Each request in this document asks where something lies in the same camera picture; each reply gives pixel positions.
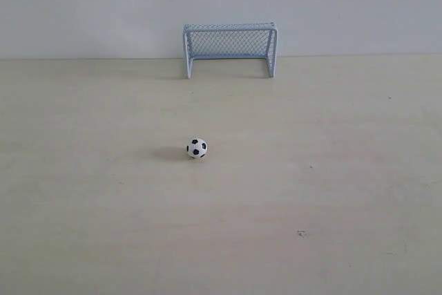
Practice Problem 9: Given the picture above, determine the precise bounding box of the black and white toy football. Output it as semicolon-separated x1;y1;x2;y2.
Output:
186;137;208;159

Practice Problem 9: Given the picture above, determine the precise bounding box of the white miniature goal with net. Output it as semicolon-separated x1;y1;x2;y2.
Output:
182;22;278;79

